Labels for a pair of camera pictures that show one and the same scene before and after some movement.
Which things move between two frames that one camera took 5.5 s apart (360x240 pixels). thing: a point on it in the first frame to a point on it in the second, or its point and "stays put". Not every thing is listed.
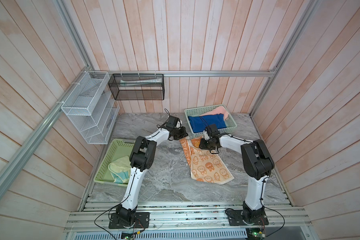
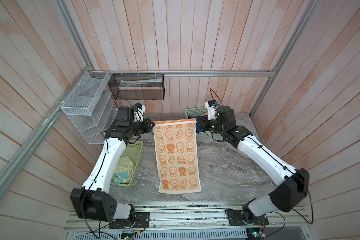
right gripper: (202, 146) to (203, 124)
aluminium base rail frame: (192, 221) stays put
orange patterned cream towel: (204, 166) to (177, 156)
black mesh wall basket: (137, 86) stays put
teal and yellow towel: (120, 170) stays put
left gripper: (184, 133) to (147, 128)
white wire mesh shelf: (90, 108) stays put
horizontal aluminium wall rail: (227, 73) stays put
